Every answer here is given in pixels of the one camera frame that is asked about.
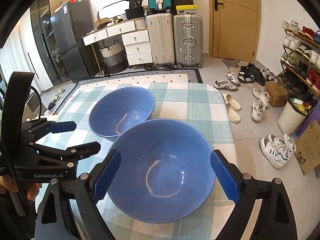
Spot dark blue bowl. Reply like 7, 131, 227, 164
88, 86, 156, 142
108, 119, 216, 224

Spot dark blue bowl front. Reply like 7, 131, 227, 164
108, 119, 216, 224

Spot person left hand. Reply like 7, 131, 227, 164
0, 175, 42, 200

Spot white green sneakers pair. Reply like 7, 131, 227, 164
259, 133, 296, 170

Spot cardboard box on floor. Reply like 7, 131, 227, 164
295, 120, 320, 175

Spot woven laundry basket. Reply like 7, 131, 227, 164
100, 39, 129, 76

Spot white dressing desk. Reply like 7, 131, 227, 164
82, 17, 147, 75

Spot black refrigerator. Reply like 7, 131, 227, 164
50, 1, 99, 82

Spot white trash bin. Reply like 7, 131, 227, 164
277, 97, 308, 134

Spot white drawer cabinet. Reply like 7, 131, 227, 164
121, 29, 153, 66

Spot glass door wardrobe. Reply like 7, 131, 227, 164
30, 0, 70, 85

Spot cream slippers pair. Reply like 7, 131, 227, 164
222, 93, 241, 124

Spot teal checkered tablecloth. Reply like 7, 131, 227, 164
35, 82, 238, 240

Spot oval mirror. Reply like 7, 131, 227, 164
97, 0, 130, 20

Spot beige suitcase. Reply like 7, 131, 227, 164
146, 13, 176, 65

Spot shoe rack with shoes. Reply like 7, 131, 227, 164
277, 20, 319, 105

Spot silver suitcase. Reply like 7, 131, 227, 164
172, 14, 203, 68

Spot stacked shoe boxes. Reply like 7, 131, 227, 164
172, 0, 197, 15

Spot wooden door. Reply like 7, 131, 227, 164
209, 0, 261, 62

